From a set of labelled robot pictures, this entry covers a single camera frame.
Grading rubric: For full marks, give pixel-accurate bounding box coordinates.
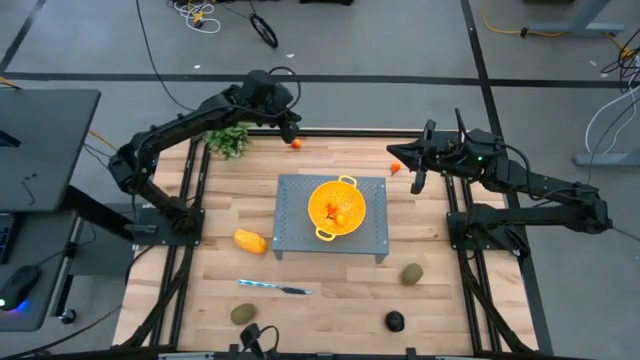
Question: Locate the black aluminium table frame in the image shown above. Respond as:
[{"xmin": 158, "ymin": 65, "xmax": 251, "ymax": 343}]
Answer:
[{"xmin": 112, "ymin": 127, "xmax": 541, "ymax": 360}]

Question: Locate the short yellow cable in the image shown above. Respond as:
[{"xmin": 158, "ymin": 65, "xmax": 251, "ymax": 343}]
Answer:
[{"xmin": 87, "ymin": 128, "xmax": 120, "ymax": 151}]

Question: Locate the white floor cable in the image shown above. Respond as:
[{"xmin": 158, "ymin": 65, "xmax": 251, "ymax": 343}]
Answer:
[{"xmin": 583, "ymin": 74, "xmax": 640, "ymax": 156}]

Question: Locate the grey perforated metal stand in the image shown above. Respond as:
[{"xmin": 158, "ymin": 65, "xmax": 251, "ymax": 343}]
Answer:
[{"xmin": 272, "ymin": 173, "xmax": 391, "ymax": 265}]

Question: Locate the black computer mouse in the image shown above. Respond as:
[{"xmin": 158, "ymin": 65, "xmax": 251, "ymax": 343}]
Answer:
[{"xmin": 0, "ymin": 264, "xmax": 42, "ymax": 312}]

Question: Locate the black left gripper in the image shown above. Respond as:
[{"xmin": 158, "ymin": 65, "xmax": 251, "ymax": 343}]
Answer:
[{"xmin": 272, "ymin": 94, "xmax": 303, "ymax": 145}]

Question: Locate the large yellow mango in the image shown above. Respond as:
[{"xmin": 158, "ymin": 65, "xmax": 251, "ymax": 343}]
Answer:
[{"xmin": 232, "ymin": 228, "xmax": 269, "ymax": 256}]

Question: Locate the black keyboard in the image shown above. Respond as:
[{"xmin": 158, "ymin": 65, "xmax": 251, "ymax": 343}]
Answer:
[{"xmin": 0, "ymin": 212, "xmax": 17, "ymax": 266}]

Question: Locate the grey desk base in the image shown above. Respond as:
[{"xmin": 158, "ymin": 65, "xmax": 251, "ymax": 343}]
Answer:
[{"xmin": 524, "ymin": 0, "xmax": 626, "ymax": 39}]

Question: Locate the dark grey desk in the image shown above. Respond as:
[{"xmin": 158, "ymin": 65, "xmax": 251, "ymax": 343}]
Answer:
[{"xmin": 0, "ymin": 88, "xmax": 102, "ymax": 334}]

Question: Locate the green plant in white pot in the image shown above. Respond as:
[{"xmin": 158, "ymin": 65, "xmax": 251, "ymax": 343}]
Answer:
[{"xmin": 203, "ymin": 123, "xmax": 253, "ymax": 161}]

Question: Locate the grey desk foot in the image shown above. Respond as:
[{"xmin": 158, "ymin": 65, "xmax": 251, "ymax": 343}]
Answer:
[{"xmin": 572, "ymin": 151, "xmax": 640, "ymax": 167}]

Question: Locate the black cable bundle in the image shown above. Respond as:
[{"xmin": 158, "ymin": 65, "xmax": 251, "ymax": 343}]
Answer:
[{"xmin": 599, "ymin": 27, "xmax": 640, "ymax": 96}]

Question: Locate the black loop strap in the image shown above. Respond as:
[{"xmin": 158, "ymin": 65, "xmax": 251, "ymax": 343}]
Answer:
[{"xmin": 248, "ymin": 13, "xmax": 280, "ymax": 50}]

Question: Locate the yellow floor cable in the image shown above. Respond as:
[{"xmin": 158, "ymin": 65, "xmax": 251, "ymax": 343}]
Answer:
[{"xmin": 480, "ymin": 0, "xmax": 636, "ymax": 59}]

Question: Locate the yellow plastic colander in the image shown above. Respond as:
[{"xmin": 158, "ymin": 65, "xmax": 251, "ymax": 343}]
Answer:
[{"xmin": 307, "ymin": 174, "xmax": 368, "ymax": 243}]

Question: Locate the black device with cable loop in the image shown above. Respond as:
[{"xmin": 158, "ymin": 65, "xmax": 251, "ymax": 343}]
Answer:
[{"xmin": 238, "ymin": 322, "xmax": 280, "ymax": 360}]

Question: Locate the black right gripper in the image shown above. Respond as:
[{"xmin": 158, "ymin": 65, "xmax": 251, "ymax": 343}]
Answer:
[{"xmin": 387, "ymin": 118, "xmax": 471, "ymax": 197}]

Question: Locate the silver aluminium bar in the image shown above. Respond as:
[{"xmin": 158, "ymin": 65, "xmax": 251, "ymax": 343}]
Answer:
[{"xmin": 157, "ymin": 352, "xmax": 217, "ymax": 360}]

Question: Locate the long black floor cable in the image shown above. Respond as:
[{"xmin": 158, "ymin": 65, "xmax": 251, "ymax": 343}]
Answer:
[{"xmin": 134, "ymin": 0, "xmax": 201, "ymax": 114}]

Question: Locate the white coiled cable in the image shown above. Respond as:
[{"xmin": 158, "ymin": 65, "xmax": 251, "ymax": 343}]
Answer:
[{"xmin": 171, "ymin": 0, "xmax": 222, "ymax": 35}]

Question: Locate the black avocado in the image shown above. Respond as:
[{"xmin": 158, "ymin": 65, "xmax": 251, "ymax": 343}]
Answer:
[{"xmin": 384, "ymin": 310, "xmax": 406, "ymax": 333}]

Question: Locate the knife with patterned handle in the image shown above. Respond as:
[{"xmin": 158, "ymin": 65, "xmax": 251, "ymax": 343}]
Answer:
[{"xmin": 236, "ymin": 278, "xmax": 315, "ymax": 296}]

